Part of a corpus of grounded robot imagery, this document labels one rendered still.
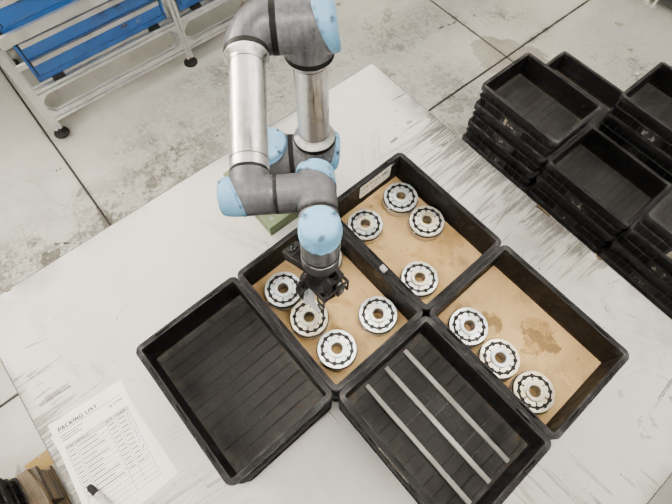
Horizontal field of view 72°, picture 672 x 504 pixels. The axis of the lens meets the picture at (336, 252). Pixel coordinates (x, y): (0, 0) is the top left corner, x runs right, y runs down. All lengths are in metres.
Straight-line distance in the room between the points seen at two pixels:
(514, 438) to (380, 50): 2.39
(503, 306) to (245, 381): 0.72
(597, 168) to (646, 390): 1.06
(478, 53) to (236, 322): 2.38
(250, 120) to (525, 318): 0.88
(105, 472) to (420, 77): 2.47
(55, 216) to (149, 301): 1.29
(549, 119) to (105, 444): 2.01
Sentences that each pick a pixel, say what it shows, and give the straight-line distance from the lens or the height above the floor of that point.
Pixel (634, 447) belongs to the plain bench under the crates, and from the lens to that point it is 1.56.
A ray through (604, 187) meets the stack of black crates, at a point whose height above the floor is 0.38.
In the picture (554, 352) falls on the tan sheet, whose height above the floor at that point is 0.83.
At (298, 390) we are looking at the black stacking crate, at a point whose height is 0.83.
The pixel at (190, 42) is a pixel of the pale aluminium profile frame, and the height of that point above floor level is 0.14.
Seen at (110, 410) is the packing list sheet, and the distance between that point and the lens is 1.48.
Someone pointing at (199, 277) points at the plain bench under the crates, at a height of 0.70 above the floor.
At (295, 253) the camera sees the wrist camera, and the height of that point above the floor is 1.14.
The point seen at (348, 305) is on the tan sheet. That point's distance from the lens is 1.28.
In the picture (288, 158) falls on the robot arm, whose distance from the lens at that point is 1.35.
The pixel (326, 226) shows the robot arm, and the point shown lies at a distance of 0.78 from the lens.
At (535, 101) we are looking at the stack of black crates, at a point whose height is 0.49.
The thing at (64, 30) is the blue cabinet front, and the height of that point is 0.50.
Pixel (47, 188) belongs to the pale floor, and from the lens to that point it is 2.84.
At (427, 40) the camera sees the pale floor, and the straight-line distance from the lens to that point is 3.19.
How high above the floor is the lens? 2.04
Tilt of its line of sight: 65 degrees down
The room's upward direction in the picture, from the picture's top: straight up
